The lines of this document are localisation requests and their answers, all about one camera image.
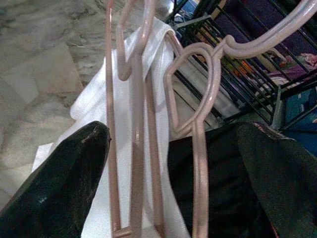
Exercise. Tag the pink plastic hanger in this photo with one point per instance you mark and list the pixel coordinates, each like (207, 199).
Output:
(136, 124)
(200, 186)

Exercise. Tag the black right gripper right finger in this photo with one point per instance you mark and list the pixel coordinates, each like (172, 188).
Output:
(284, 186)

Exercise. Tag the blue box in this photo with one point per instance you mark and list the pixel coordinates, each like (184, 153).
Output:
(304, 116)

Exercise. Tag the white t-shirt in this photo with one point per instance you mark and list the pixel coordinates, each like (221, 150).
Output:
(123, 111)

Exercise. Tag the black garment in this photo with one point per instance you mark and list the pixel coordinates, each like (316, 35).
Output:
(227, 186)

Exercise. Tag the black metal clothes rack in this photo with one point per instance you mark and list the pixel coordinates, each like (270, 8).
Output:
(276, 111)

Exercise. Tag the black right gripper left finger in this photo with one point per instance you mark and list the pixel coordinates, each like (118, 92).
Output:
(57, 188)

